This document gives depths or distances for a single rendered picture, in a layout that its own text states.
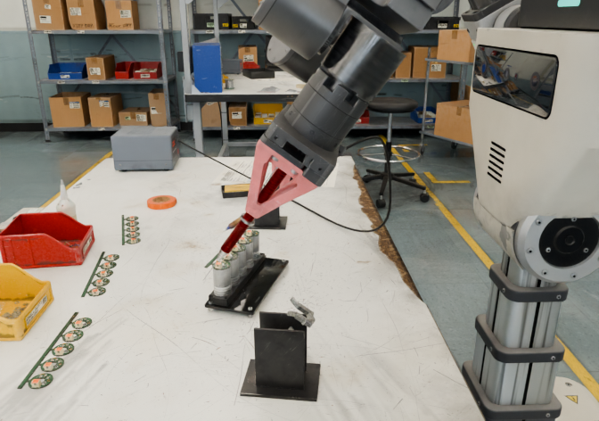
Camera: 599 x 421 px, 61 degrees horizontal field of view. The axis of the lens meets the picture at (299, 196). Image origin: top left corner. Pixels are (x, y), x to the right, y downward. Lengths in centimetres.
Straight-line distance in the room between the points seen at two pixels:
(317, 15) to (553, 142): 44
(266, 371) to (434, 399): 18
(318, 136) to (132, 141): 96
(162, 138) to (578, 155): 95
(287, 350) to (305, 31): 32
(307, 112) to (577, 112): 41
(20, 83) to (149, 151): 465
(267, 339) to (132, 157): 90
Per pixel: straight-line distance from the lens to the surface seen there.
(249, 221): 50
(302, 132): 44
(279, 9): 42
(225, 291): 71
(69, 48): 571
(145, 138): 135
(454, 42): 427
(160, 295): 77
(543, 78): 79
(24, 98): 597
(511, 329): 102
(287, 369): 57
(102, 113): 522
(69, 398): 63
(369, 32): 43
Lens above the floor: 113
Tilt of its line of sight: 20 degrees down
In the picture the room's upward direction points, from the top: straight up
